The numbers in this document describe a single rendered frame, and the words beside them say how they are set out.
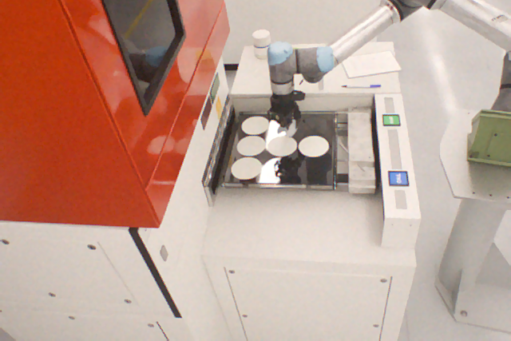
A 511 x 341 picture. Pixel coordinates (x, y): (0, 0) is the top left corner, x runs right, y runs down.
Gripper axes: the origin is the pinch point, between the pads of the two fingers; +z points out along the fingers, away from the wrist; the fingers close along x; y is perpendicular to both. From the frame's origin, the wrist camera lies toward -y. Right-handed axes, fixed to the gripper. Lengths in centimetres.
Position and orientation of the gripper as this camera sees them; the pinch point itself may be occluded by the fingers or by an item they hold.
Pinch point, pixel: (290, 132)
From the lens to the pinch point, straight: 154.6
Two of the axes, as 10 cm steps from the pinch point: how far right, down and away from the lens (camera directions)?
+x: 8.3, 3.2, -4.7
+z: 1.2, 7.2, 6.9
